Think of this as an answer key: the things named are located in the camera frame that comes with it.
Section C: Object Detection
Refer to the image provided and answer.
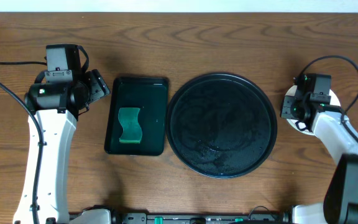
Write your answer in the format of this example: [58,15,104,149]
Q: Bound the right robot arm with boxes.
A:
[281,87,358,223]

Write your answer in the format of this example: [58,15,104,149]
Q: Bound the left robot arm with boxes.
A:
[13,70,112,223]

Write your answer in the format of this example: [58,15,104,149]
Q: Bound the black round tray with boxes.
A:
[166,73,278,179]

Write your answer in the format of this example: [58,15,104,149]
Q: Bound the white pink plate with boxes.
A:
[285,85,341,136]

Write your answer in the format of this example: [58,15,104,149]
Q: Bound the black rectangular tray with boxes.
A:
[104,77,168,156]

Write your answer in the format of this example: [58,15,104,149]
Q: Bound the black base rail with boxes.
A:
[70,210,292,224]

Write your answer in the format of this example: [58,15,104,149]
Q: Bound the green sponge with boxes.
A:
[118,108,142,144]

